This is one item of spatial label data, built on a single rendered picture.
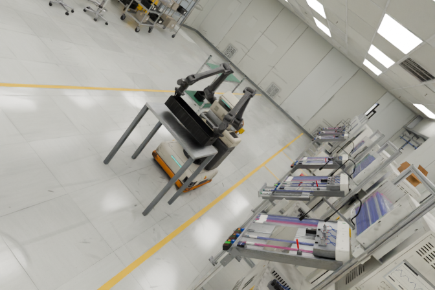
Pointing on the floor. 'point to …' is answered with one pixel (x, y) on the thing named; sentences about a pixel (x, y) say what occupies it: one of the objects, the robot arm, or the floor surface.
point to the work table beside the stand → (159, 110)
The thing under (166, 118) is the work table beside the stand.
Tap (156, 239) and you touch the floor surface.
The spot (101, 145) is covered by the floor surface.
